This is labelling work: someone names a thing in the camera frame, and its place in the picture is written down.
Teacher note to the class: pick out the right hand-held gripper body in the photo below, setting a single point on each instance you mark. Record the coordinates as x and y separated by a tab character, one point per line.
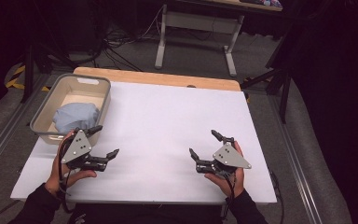
230	158

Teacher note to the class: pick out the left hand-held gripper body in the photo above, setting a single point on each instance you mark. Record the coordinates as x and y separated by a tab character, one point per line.
76	145

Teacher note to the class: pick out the light blue tank top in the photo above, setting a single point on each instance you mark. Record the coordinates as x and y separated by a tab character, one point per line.
76	116

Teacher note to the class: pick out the beige plastic basket grey rim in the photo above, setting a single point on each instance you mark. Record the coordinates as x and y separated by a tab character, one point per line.
71	90

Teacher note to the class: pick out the person's right hand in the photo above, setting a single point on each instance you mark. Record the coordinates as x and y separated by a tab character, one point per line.
230	185

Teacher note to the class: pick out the person's left hand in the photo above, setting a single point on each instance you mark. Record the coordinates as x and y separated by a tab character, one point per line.
56	177

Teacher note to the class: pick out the white table cover sheet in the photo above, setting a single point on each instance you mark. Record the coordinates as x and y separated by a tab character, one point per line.
155	124

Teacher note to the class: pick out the black metal stand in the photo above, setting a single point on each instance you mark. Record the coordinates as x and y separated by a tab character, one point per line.
284	96

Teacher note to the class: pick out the yellow black hazard tape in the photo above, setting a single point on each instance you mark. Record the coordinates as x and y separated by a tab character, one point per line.
18	71

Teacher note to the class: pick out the dark curtain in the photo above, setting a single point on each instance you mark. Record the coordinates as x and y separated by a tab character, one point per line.
338	62

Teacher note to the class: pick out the colourful item on desk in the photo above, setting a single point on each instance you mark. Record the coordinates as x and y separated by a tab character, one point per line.
267	3

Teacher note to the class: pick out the metal floor rail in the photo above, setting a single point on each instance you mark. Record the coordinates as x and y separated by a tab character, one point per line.
0	146
295	174

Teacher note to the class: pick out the white desk frame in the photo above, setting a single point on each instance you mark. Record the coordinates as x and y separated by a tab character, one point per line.
199	21

